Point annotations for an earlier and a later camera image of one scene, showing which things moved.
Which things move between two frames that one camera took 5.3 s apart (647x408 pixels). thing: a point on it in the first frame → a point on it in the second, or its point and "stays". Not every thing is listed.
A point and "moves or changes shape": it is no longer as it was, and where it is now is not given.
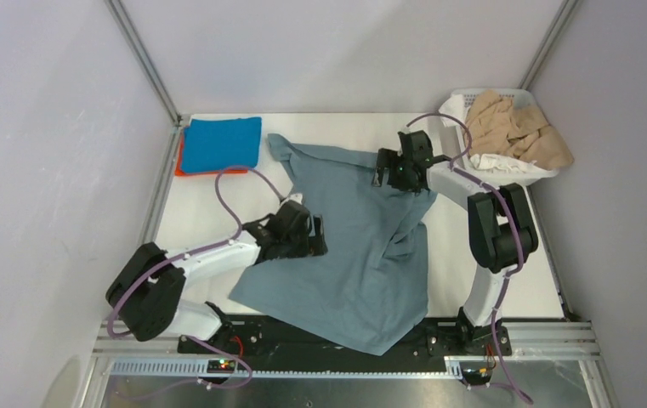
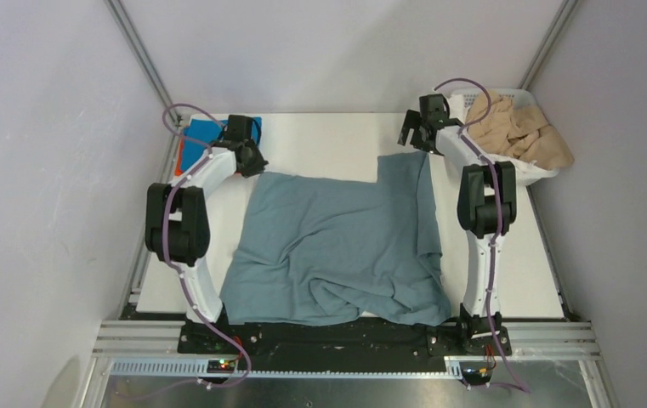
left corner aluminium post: [144, 59] stays
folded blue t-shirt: [209, 145] stays
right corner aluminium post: [547, 43] stays
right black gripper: [390, 158] → [412, 121]
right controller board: [476, 376] stays
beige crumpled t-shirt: [494, 127] stays
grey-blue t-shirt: [370, 290] moves or changes shape
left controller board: [221, 366] stays
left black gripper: [310, 245] → [258, 167]
